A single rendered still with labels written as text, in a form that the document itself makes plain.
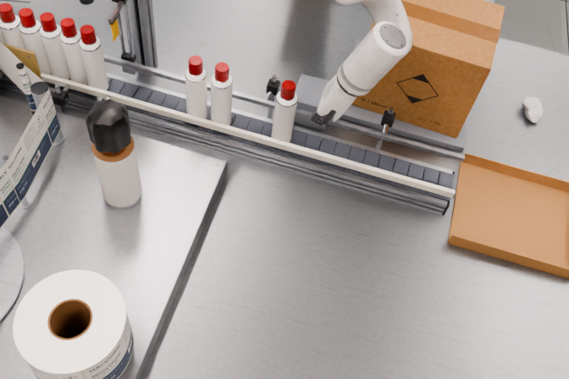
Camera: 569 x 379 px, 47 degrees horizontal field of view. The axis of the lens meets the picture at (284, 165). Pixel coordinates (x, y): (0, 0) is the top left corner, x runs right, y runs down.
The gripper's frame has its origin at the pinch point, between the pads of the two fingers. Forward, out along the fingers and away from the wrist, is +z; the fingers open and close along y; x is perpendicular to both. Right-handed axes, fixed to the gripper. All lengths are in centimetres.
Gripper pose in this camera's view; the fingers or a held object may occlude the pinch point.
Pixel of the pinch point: (320, 116)
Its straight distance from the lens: 157.1
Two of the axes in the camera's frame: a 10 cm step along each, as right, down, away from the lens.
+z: -4.2, 4.4, 7.9
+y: -2.7, 7.7, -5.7
